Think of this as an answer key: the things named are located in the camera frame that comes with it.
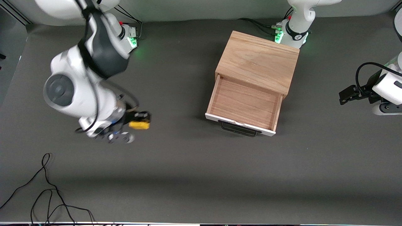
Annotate yellow cube block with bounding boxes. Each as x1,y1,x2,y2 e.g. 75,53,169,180
129,121,150,130

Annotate black right arm base cables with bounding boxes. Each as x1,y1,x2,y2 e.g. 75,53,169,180
115,6,144,40

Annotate dark frame strut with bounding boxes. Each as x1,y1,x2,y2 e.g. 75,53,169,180
0,2,32,25

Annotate thin black loose cable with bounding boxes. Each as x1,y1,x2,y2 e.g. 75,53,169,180
30,189,95,225
0,153,76,225

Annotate white-front drawer with black handle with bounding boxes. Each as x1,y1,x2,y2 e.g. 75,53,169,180
205,74,284,137

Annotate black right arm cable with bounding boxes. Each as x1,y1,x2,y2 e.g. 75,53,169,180
74,0,140,134

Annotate wooden drawer cabinet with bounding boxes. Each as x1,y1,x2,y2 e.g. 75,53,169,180
215,30,300,96

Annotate black left arm base cables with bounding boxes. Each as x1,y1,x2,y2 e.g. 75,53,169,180
238,8,294,35

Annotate black arm base cables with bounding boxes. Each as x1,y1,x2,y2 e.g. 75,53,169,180
115,6,144,40
238,8,294,35

